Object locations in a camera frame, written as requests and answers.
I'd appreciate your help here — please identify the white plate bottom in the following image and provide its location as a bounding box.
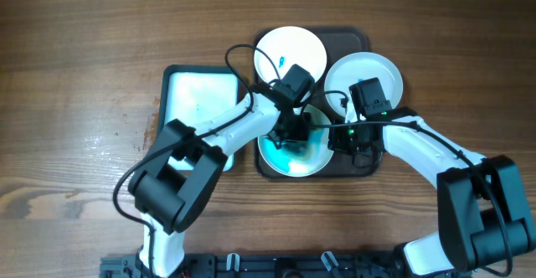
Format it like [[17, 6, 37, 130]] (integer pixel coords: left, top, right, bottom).
[[256, 128, 334, 179]]

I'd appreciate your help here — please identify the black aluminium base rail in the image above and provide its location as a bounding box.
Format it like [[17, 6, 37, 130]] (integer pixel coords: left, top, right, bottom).
[[99, 251, 403, 278]]

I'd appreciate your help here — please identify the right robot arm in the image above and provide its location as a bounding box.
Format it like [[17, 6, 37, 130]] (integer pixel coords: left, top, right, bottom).
[[328, 78, 535, 277]]

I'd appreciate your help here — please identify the white plate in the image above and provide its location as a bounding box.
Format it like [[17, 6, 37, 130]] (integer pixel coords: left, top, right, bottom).
[[256, 128, 334, 179], [324, 52, 404, 123], [254, 26, 327, 83]]

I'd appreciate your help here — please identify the dark green water tub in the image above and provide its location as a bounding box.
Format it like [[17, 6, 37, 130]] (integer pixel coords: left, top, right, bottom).
[[157, 64, 241, 173]]

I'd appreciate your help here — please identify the green sponge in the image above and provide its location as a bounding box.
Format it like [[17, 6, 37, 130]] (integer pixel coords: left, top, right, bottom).
[[275, 140, 312, 156]]

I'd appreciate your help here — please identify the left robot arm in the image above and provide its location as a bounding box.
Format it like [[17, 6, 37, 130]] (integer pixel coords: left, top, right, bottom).
[[128, 64, 315, 277]]

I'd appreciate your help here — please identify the dark brown serving tray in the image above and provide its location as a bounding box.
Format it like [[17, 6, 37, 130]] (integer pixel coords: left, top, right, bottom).
[[254, 26, 383, 182]]

